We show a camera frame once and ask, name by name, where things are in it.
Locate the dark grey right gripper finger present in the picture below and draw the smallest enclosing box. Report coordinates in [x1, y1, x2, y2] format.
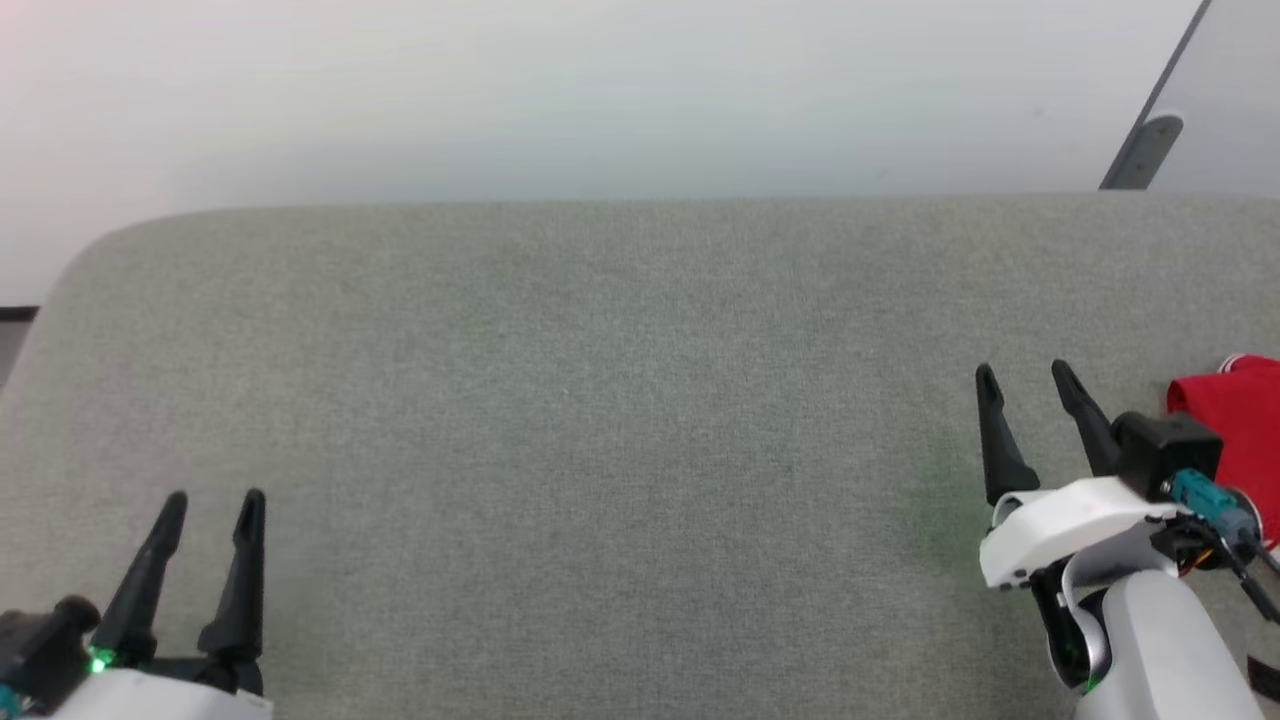
[975, 362, 1042, 507]
[1050, 359, 1122, 478]

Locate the grey panel with dark edge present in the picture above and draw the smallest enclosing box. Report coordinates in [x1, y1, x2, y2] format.
[1098, 0, 1280, 194]

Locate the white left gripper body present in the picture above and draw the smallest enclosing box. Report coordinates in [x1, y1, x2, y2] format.
[48, 650, 274, 720]

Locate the red and white sports jersey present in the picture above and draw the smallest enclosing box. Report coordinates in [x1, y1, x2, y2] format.
[1166, 354, 1280, 548]

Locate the teal right camera connector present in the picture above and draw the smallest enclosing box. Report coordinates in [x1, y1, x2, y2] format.
[1167, 469, 1262, 542]

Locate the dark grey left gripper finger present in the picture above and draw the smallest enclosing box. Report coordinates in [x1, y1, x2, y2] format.
[91, 490, 189, 662]
[197, 487, 268, 664]

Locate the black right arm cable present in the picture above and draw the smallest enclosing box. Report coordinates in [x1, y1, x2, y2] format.
[1150, 515, 1280, 627]

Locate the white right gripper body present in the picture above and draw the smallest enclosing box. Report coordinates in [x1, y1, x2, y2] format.
[979, 476, 1192, 694]

